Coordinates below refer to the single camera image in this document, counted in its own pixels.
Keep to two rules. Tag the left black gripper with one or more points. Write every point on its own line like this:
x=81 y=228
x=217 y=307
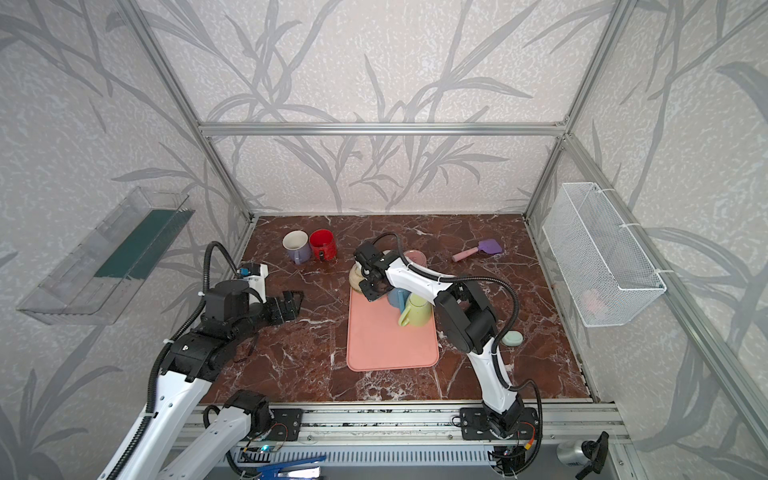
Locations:
x=276 y=308

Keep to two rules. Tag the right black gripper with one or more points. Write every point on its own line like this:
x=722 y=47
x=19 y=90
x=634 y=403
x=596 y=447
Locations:
x=365 y=279

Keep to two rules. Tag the lavender purple mug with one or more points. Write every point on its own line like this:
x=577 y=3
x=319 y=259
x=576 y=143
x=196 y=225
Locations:
x=297 y=246

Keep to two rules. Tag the red mug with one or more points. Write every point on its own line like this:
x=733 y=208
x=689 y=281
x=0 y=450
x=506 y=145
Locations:
x=323 y=245

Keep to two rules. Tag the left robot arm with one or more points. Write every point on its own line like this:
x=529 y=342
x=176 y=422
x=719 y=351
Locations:
x=181 y=376

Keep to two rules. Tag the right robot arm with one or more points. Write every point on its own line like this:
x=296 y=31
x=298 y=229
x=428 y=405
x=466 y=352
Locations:
x=466 y=317

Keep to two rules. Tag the beige speckled round mug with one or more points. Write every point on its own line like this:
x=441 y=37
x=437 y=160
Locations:
x=355 y=277

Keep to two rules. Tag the blue dotted mug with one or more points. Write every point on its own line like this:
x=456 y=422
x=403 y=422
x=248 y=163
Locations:
x=397 y=298

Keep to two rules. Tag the pink patterned mug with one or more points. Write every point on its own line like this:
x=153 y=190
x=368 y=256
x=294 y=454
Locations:
x=417 y=257

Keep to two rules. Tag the light green mug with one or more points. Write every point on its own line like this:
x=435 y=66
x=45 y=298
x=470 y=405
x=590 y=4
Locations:
x=416 y=313

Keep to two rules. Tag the pink plastic tray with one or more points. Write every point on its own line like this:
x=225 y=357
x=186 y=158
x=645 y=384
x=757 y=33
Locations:
x=376 y=341

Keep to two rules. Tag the purple pink spatula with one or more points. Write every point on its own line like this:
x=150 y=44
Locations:
x=487 y=246

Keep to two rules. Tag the pale green round lid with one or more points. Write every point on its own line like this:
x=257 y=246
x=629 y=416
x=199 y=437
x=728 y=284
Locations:
x=512 y=338

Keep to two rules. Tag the black clamp knob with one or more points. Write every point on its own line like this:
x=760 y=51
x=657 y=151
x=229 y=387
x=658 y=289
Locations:
x=589 y=455

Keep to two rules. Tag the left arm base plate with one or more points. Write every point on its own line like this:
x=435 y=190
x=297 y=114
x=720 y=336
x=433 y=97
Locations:
x=276 y=425

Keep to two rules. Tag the blue handled tool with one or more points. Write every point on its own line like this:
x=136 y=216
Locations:
x=308 y=468

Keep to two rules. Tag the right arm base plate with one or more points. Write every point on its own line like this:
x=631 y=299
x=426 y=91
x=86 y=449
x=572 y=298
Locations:
x=474 y=425

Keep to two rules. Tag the clear plastic wall shelf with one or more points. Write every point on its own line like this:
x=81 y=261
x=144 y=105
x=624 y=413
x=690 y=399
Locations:
x=94 y=284

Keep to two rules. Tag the white wire basket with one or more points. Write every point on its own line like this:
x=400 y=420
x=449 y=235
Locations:
x=608 y=275

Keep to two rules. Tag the aluminium front rail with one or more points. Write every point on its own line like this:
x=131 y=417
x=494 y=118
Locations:
x=380 y=433

